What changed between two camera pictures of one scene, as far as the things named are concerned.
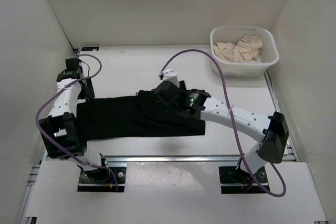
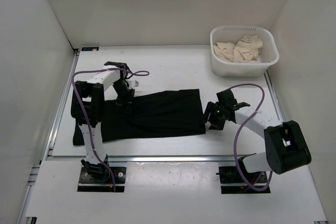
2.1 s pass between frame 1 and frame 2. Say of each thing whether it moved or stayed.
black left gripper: moved
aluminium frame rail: stayed
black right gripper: moved
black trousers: stayed
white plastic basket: stayed
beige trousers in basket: stayed
